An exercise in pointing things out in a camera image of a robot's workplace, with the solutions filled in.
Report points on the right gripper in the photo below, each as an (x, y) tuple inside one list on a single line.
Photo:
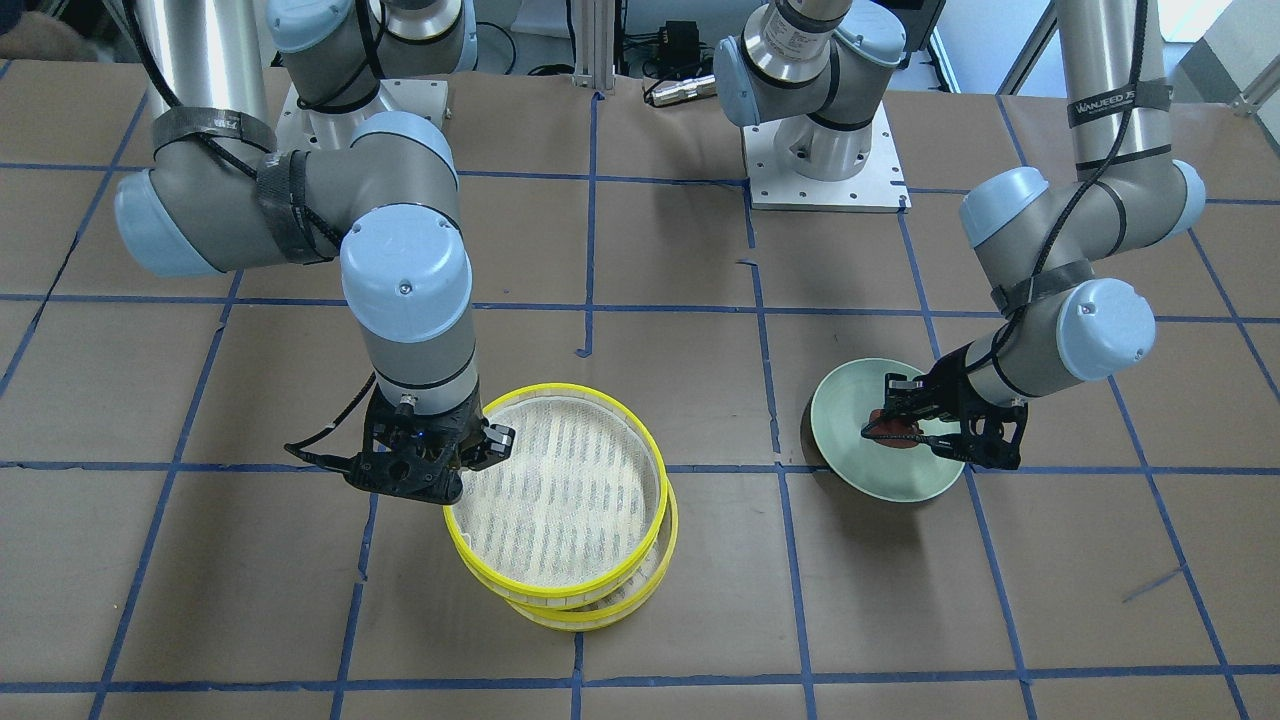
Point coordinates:
[(491, 444)]

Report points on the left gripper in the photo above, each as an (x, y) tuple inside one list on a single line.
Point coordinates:
[(946, 394)]

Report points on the brown bun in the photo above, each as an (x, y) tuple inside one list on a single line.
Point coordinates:
[(892, 431)]

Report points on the yellow steamer layer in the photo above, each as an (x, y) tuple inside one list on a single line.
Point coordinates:
[(573, 510), (627, 597)]

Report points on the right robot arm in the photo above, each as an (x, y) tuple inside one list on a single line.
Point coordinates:
[(377, 193)]

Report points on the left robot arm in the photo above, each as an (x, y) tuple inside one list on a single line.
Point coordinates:
[(822, 66)]

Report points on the silver cylinder connector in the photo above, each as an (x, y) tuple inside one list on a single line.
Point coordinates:
[(678, 91)]

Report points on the black power adapter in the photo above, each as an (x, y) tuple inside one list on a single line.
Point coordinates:
[(677, 39)]

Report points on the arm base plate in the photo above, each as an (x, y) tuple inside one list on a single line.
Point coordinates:
[(795, 165), (413, 108)]

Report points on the aluminium frame post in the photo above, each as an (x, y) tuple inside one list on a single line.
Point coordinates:
[(594, 40)]

